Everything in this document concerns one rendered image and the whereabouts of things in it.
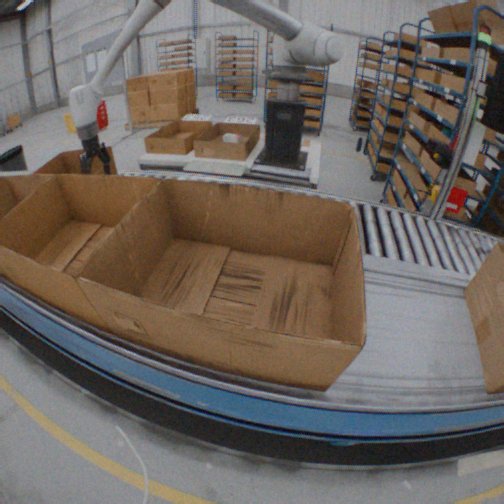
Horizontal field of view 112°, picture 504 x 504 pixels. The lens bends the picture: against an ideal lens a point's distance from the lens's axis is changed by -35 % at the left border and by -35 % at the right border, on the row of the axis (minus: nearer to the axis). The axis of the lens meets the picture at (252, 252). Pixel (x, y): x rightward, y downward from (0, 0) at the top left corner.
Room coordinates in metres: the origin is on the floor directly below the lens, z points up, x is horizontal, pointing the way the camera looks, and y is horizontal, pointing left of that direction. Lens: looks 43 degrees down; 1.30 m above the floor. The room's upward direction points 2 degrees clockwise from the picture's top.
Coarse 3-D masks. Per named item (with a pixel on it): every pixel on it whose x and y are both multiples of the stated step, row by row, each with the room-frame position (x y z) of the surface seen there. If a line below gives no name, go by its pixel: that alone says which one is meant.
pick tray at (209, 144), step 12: (204, 132) 1.45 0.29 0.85; (216, 132) 1.64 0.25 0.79; (228, 132) 1.66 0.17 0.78; (240, 132) 1.64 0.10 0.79; (252, 132) 1.62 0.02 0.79; (204, 144) 1.29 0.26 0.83; (216, 144) 1.27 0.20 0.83; (228, 144) 1.26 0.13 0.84; (240, 144) 1.25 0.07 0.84; (252, 144) 1.40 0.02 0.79; (204, 156) 1.29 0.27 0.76; (216, 156) 1.28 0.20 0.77; (228, 156) 1.26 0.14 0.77; (240, 156) 1.25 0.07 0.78
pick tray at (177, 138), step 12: (180, 120) 1.76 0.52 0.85; (192, 120) 1.74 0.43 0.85; (156, 132) 1.53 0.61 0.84; (168, 132) 1.66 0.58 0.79; (180, 132) 1.76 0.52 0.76; (192, 132) 1.74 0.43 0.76; (156, 144) 1.38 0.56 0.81; (168, 144) 1.36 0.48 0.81; (180, 144) 1.34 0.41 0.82; (192, 144) 1.41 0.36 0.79
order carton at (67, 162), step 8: (64, 152) 1.16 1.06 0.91; (72, 152) 1.15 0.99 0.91; (80, 152) 1.15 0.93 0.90; (112, 152) 1.12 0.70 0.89; (56, 160) 1.11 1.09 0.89; (64, 160) 1.16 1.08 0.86; (72, 160) 1.16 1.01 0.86; (96, 160) 0.98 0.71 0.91; (112, 160) 1.10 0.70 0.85; (40, 168) 0.99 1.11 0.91; (48, 168) 1.04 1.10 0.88; (56, 168) 1.09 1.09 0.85; (64, 168) 1.15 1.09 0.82; (72, 168) 1.16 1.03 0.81; (80, 168) 1.15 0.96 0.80; (96, 168) 0.97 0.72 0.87; (112, 168) 1.09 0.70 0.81
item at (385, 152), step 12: (408, 24) 2.64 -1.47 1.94; (384, 36) 3.57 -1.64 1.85; (408, 48) 3.09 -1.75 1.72; (420, 48) 2.70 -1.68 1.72; (396, 60) 2.66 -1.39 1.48; (408, 60) 2.65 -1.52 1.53; (384, 72) 3.21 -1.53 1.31; (396, 72) 2.66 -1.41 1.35; (408, 84) 3.47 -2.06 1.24; (384, 120) 2.85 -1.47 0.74; (384, 132) 2.66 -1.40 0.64; (372, 144) 3.11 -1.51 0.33; (396, 144) 2.64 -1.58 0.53; (384, 156) 2.69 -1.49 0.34; (396, 156) 2.77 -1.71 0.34; (372, 168) 2.76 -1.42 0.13; (372, 180) 2.68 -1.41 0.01
